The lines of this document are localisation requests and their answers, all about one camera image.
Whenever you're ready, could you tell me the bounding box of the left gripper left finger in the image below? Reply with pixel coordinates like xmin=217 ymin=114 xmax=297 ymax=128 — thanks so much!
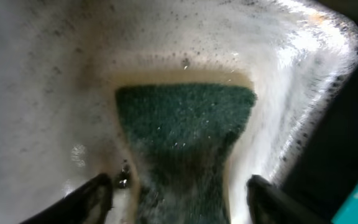
xmin=21 ymin=174 xmax=113 ymax=224

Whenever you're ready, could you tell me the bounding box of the green and yellow sponge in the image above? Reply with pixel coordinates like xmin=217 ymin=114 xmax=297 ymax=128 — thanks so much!
xmin=111 ymin=70 xmax=257 ymax=223

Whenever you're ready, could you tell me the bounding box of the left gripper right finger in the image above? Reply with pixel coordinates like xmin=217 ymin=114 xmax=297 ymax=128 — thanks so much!
xmin=247 ymin=175 xmax=328 ymax=224

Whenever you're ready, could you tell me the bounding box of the black tray with soapy water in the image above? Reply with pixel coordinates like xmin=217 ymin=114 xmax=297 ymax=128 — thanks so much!
xmin=0 ymin=0 xmax=358 ymax=223

